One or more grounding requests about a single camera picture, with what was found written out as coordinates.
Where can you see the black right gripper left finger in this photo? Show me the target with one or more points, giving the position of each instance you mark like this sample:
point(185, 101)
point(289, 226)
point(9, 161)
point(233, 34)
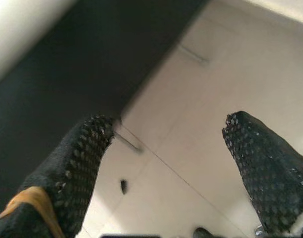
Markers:
point(67, 173)

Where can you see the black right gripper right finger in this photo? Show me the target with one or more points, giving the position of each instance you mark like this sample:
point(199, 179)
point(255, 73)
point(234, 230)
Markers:
point(270, 173)

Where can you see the white plastic table top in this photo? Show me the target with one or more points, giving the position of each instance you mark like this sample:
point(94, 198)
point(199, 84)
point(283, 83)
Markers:
point(17, 29)

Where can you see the yellow rubber band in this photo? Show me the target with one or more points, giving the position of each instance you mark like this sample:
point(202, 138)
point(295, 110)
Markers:
point(32, 198)

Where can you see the black cloth finger cover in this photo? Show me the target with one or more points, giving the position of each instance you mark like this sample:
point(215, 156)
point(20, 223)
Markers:
point(123, 186)

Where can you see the grey metal table leg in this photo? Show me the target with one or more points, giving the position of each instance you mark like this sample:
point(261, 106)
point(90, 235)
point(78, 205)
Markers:
point(193, 55)
point(130, 140)

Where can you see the black robot foot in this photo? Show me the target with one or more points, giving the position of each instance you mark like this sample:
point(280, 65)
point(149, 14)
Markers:
point(202, 233)

